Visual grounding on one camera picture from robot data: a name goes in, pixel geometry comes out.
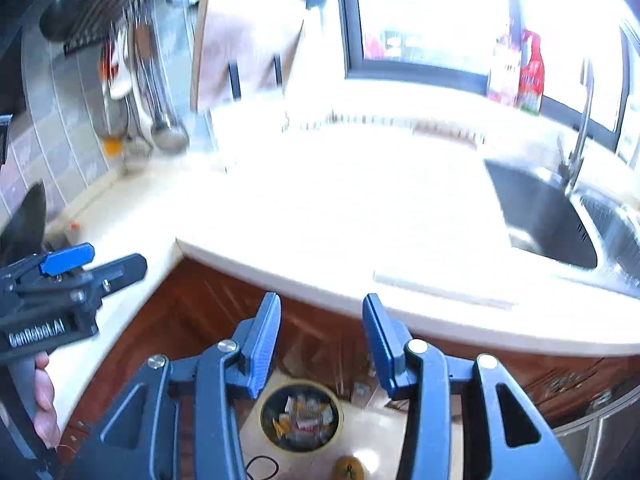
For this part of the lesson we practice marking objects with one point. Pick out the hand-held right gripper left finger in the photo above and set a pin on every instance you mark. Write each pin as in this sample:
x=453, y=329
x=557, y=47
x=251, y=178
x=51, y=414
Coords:
x=262, y=350

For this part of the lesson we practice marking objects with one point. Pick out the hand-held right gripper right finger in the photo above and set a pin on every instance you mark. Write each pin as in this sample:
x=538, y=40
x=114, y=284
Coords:
x=385, y=350

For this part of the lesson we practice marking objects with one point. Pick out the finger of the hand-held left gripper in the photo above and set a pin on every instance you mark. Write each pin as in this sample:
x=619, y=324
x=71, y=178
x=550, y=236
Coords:
x=120, y=272
x=67, y=260

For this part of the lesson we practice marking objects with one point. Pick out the heap of mixed packaging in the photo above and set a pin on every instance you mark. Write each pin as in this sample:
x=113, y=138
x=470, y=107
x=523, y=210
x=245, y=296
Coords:
x=302, y=417

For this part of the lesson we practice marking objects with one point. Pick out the round dark bin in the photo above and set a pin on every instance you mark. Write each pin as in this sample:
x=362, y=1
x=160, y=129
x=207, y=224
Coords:
x=265, y=435

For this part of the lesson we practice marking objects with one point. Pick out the person's left hand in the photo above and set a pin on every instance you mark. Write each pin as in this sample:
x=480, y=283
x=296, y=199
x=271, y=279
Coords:
x=46, y=400

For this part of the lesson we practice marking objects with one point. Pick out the brown wooden cabinet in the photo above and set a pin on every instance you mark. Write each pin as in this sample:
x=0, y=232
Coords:
x=200, y=305

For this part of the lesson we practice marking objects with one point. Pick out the brown cardboard sheet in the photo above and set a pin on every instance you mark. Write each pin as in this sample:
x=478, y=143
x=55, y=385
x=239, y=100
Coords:
x=450, y=290

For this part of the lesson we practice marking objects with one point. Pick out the orange plastic piece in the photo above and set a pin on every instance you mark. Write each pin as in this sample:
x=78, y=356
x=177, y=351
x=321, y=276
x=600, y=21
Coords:
x=113, y=146

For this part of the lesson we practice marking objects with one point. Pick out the brown slipper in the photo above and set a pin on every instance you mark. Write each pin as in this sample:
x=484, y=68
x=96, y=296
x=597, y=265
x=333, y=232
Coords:
x=348, y=469

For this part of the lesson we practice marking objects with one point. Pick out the steel mesh strainer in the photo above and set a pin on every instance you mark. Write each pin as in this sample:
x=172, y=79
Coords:
x=115, y=120

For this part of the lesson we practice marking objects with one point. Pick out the white rice spoon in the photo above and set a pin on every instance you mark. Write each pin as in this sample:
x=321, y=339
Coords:
x=120, y=85

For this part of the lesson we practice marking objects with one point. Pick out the stainless steel sink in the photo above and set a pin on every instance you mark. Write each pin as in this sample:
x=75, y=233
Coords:
x=545, y=215

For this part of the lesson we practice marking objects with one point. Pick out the black metal board rack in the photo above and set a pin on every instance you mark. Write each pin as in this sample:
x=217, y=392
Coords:
x=234, y=80

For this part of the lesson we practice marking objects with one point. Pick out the black frying pan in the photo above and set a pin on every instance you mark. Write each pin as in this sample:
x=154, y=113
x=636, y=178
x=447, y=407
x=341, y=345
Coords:
x=62, y=20

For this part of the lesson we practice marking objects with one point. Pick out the wooden cutting board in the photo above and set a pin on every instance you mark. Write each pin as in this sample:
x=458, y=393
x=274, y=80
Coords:
x=240, y=45

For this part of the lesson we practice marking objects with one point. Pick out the steel faucet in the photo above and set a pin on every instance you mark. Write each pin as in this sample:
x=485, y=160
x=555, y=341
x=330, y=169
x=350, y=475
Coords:
x=577, y=150

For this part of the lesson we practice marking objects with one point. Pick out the pink detergent bottle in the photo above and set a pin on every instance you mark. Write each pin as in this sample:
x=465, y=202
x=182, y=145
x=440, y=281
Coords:
x=504, y=75

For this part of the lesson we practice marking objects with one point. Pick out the red spray bottle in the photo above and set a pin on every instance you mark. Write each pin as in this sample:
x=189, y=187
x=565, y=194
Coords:
x=531, y=77

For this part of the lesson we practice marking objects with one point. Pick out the dark framed window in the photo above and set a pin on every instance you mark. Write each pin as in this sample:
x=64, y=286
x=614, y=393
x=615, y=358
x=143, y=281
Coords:
x=450, y=10

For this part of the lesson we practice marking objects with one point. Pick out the black wall rack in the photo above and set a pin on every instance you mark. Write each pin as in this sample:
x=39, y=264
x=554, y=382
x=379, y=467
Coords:
x=100, y=15

